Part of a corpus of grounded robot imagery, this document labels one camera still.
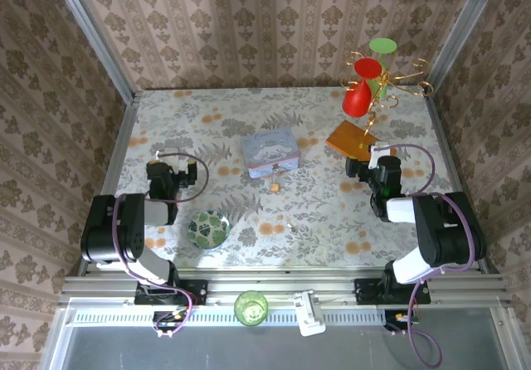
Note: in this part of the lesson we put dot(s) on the pastel cartoon dog tin box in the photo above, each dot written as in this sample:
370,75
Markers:
269,150

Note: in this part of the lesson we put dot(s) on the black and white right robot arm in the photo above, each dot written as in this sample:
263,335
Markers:
439,229

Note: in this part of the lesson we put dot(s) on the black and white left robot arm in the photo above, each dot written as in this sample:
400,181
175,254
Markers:
108,229

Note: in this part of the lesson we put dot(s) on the brown wooden base board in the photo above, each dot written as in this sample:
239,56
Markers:
348,135

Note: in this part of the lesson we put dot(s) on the green leaf pattern plate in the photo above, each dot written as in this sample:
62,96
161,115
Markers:
207,229

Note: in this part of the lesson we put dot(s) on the red plastic goblet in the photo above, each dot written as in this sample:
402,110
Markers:
357,100

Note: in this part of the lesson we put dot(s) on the floral patterned table cover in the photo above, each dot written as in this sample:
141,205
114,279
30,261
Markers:
249,108

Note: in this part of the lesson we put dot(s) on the green plastic goblet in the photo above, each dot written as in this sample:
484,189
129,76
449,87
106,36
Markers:
381,46

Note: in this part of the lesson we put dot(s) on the green glass cup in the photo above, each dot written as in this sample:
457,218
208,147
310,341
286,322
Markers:
251,308

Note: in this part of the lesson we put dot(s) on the grey metal tray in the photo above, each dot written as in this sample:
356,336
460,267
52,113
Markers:
249,349

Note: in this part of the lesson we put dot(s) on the aluminium table side rail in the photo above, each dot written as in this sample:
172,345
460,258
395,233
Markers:
112,171
452,154

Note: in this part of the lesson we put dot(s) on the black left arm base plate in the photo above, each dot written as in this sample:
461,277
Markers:
195,291

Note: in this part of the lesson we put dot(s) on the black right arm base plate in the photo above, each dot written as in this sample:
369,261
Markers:
365,291

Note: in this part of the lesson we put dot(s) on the aluminium frame rail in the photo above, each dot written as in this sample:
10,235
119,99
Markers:
269,283

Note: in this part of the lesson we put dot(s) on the white plastic mount bracket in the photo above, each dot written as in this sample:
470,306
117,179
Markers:
309,316

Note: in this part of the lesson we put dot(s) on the aluminium frame post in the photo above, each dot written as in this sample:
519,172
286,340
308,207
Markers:
91,30
464,25

